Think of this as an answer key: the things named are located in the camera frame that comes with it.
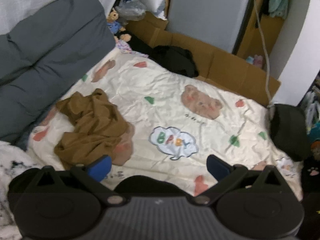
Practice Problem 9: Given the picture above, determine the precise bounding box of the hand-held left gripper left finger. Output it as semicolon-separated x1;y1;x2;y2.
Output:
35;155;127;207

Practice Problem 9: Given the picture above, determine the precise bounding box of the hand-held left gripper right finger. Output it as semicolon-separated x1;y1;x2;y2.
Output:
194;154;284;205

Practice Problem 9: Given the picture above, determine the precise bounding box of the brown t-shirt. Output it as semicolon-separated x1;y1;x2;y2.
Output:
54;88;135;170

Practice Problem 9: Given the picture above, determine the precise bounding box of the black folded clothes stack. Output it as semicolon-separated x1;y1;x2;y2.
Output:
269;103;310;162

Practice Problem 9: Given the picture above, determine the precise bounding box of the cream bear print bed sheet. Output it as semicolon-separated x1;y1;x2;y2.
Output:
26;47;304;203

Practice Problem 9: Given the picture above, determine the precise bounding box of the white fluffy blanket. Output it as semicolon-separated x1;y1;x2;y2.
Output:
0;140;43;240

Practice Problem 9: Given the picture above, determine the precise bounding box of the flattened cardboard sheet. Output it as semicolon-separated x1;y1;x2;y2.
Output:
126;11;282;107

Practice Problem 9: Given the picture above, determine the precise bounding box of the small pink plush toy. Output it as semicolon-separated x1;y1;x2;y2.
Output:
246;54;265;68

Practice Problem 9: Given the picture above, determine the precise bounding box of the black garment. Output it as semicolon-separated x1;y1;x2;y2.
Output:
147;45;199;78

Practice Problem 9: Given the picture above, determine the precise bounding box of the grey quilted cushion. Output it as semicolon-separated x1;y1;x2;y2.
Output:
0;0;116;143

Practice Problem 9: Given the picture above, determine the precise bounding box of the teddy bear in floral dress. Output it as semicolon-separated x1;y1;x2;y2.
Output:
115;33;149;57

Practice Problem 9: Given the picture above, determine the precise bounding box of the teddy bear in blue shirt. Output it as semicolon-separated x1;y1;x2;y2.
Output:
107;8;125;34

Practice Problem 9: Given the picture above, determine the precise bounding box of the brown cardboard box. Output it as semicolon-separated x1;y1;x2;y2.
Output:
237;0;285;60

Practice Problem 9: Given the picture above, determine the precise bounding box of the clear plastic bag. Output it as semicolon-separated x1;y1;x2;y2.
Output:
116;0;147;20

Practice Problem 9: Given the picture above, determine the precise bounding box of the white cloth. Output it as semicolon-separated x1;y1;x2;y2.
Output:
0;0;123;34

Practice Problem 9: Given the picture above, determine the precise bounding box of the white cable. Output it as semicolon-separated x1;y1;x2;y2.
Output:
251;0;274;108

